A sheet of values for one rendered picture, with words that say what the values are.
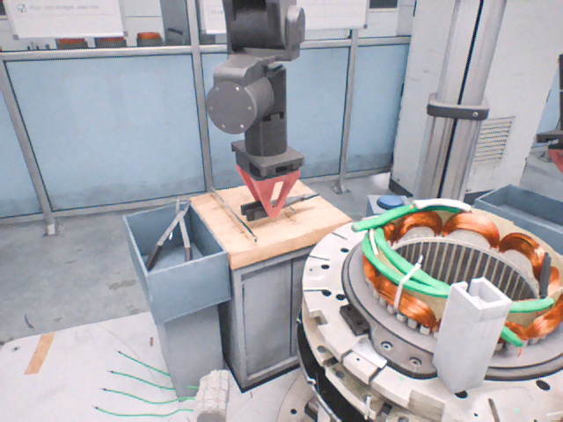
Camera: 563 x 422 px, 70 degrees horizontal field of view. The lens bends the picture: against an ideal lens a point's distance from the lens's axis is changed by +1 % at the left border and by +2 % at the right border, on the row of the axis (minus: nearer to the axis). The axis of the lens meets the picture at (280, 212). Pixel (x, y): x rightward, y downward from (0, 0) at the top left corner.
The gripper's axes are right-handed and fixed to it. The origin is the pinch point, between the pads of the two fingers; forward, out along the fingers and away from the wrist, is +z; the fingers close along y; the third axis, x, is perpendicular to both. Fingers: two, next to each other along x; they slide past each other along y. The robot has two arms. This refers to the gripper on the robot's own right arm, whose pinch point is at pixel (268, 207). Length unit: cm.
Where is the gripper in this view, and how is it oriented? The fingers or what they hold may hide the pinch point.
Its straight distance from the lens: 59.0
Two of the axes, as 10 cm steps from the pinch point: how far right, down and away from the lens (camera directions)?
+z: 0.2, 8.7, 5.0
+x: 8.7, -2.6, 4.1
